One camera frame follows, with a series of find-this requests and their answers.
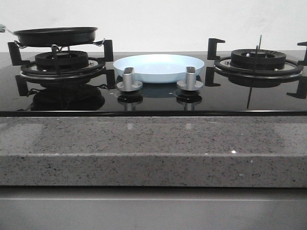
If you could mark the light blue plate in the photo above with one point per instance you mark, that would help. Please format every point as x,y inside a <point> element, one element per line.
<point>158,68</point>

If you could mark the black frying pan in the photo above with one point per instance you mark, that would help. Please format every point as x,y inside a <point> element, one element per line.
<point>62,36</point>

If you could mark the left silver stove knob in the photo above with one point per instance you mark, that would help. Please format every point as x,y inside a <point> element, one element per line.
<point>128,83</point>

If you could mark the silver stove knob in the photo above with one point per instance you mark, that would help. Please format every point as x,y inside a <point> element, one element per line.
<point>128,83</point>
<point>190,83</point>

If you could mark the right silver stove knob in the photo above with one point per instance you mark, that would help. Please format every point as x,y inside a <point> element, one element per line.
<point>190,83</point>

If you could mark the left black pan support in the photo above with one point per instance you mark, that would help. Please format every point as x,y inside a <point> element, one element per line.
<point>58,78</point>

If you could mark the black pan support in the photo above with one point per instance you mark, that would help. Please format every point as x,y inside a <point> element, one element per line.
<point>292,71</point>
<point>58,78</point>

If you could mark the black glass cooktop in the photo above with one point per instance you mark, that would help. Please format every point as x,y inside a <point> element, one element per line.
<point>220,96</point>

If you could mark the left black gas burner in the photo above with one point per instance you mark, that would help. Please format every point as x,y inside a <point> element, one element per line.
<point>67,60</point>

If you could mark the right black pan support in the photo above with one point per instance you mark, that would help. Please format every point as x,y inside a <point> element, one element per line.
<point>292,71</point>

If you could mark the grey cabinet front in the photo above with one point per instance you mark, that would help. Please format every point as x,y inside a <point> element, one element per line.
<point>136,208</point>

